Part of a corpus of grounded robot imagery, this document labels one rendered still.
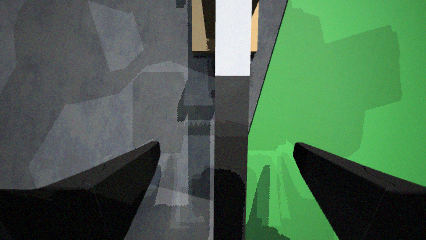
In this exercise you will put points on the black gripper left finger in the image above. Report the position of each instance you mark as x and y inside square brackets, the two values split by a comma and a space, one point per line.
[97, 204]

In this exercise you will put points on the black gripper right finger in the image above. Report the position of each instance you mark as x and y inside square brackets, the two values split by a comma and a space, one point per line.
[359, 202]

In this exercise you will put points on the red putter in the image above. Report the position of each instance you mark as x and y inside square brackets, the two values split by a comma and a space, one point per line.
[232, 82]

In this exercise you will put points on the green putting mat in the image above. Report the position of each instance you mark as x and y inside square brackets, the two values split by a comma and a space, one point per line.
[347, 77]

